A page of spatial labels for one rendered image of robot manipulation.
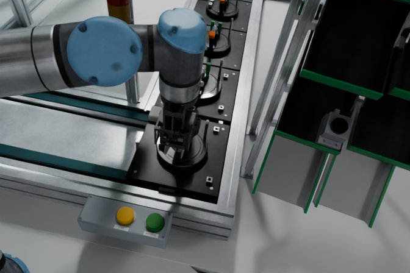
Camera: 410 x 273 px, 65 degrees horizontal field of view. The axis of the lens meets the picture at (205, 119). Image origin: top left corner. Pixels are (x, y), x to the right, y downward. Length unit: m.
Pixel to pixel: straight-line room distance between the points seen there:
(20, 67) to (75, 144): 0.62
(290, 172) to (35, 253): 0.65
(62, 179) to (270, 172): 0.52
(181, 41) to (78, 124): 0.62
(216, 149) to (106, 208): 0.32
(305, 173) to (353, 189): 0.12
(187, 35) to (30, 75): 0.22
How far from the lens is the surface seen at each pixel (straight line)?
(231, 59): 1.19
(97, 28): 0.36
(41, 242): 0.94
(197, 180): 0.84
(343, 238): 1.01
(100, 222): 0.81
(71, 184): 0.87
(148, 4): 1.67
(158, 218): 0.79
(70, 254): 0.91
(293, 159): 0.81
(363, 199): 0.88
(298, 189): 0.83
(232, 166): 0.89
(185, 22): 0.50
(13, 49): 0.40
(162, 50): 0.50
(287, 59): 0.67
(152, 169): 0.85
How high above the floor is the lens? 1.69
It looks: 49 degrees down
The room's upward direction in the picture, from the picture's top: 9 degrees clockwise
